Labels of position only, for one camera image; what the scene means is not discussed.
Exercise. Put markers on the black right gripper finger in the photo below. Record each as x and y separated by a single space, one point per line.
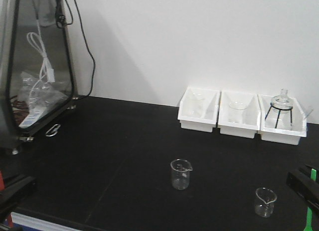
305 188
307 170

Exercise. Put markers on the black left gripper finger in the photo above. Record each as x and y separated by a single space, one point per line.
16 189

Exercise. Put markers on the red plastic spoon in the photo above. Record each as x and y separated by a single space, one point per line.
8 220

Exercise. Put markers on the green plastic spoon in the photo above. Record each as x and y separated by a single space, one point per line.
309 216

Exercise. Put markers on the glass-door lab cabinet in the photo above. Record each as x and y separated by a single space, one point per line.
37 82

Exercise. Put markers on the small glass beaker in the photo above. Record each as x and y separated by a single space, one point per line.
264 202

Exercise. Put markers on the right white storage bin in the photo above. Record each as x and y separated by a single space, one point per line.
285 132

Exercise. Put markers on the white storage bin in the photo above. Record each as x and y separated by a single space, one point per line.
208 119
285 132
251 117

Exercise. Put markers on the small glass funnel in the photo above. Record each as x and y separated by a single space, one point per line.
299 122

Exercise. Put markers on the round glass flask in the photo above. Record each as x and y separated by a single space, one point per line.
282 101

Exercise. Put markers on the middle white storage bin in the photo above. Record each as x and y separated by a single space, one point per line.
251 117

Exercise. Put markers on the glass beaker in middle bin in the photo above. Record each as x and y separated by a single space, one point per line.
236 111

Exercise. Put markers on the glass beaker in bin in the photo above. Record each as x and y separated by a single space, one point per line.
236 111
196 101

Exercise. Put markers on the glass beaker with spout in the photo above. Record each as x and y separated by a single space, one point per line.
180 173

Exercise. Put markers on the left white storage bin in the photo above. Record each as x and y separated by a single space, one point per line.
208 119

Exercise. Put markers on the glass beaker in left bin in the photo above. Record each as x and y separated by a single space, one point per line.
196 101

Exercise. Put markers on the black wire tripod stand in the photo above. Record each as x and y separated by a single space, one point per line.
277 118

